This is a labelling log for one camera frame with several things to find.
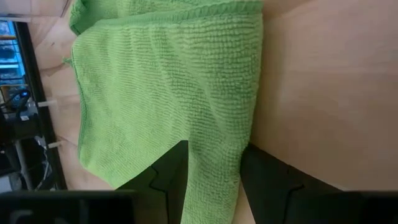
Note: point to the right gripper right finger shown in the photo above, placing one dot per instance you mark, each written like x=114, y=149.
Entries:
x=267, y=180

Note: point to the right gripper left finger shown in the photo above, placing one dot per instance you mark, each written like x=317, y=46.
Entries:
x=174, y=177

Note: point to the dark green microfiber towel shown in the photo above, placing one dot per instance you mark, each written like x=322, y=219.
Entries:
x=161, y=93

